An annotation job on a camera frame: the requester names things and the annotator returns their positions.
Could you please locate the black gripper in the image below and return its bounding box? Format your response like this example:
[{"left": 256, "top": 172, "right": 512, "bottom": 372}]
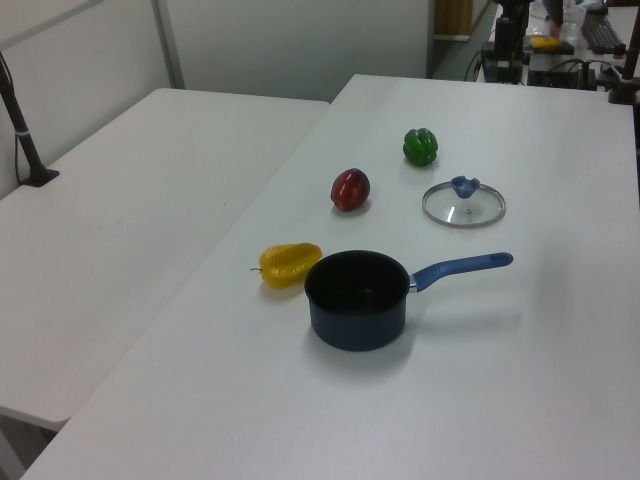
[{"left": 495, "top": 16, "right": 528, "bottom": 77}]

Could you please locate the glass lid with blue knob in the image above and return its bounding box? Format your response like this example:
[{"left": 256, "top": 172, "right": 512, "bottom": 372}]
[{"left": 421, "top": 175, "right": 507, "bottom": 231}]

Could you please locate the black electronics box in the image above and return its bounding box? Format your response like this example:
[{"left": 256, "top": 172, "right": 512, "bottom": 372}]
[{"left": 527, "top": 58, "right": 601, "bottom": 91}]

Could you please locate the wooden board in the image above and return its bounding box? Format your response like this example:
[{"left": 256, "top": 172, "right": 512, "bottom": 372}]
[{"left": 433, "top": 0, "right": 474, "bottom": 40}]

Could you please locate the black keyboard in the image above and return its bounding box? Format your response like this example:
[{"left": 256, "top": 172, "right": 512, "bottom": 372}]
[{"left": 580, "top": 8, "right": 627, "bottom": 52}]

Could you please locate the green toy bell pepper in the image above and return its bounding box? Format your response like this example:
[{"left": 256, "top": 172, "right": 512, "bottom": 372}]
[{"left": 402, "top": 127, "right": 440, "bottom": 168}]

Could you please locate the red toy bell pepper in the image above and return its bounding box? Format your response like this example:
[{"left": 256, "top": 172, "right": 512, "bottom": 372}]
[{"left": 330, "top": 168, "right": 372, "bottom": 214}]

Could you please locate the dark blue saucepan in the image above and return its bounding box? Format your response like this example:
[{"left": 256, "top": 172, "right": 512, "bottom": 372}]
[{"left": 303, "top": 250, "right": 515, "bottom": 353}]

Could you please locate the yellow toy bell pepper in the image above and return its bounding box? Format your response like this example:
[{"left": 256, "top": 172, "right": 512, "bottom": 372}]
[{"left": 250, "top": 242, "right": 324, "bottom": 291}]

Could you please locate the dark device with cables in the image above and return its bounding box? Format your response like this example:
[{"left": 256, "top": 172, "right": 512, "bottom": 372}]
[{"left": 467, "top": 41, "right": 501, "bottom": 84}]

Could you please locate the grey partition post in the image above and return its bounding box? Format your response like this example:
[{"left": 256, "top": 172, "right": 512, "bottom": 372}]
[{"left": 151, "top": 0, "right": 187, "bottom": 92}]

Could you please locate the black camera stand pole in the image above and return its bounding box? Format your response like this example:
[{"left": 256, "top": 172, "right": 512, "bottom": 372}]
[{"left": 0, "top": 49, "right": 61, "bottom": 188}]

